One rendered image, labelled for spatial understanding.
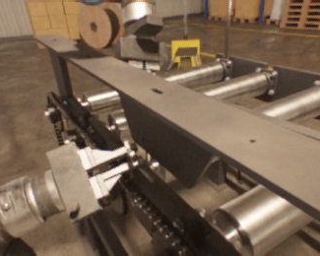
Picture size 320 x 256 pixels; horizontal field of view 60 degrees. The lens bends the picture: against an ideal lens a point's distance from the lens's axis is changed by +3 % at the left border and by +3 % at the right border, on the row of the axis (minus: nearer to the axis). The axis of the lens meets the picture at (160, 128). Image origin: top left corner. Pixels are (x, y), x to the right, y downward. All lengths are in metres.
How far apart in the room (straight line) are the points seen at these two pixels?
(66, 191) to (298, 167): 0.36
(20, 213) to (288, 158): 0.39
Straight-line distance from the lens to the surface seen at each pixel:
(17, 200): 0.50
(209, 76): 1.55
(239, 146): 0.29
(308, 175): 0.27
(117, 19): 7.45
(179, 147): 0.48
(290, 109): 1.09
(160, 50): 0.75
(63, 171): 0.51
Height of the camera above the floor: 1.32
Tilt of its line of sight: 27 degrees down
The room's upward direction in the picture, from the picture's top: 3 degrees counter-clockwise
